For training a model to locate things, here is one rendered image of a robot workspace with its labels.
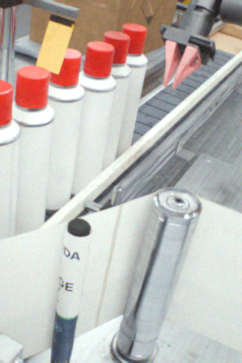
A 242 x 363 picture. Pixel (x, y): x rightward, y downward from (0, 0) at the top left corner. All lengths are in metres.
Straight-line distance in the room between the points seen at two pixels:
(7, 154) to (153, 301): 0.19
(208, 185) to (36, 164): 0.31
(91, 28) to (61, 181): 0.59
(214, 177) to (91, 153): 0.23
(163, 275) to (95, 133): 0.26
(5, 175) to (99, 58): 0.18
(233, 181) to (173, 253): 0.41
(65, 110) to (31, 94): 0.08
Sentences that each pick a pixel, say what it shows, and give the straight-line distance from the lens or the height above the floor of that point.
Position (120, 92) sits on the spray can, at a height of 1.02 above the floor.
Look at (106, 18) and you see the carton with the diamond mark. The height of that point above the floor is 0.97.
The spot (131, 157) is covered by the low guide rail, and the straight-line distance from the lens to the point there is 0.71.
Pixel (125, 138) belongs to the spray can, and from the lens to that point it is 0.73.
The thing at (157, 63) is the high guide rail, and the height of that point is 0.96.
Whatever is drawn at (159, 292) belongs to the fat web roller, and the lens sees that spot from 0.42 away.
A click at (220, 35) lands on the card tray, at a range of 1.66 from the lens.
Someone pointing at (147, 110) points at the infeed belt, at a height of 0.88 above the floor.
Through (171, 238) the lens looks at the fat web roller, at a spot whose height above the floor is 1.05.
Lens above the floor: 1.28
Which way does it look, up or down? 35 degrees down
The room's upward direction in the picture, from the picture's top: 11 degrees clockwise
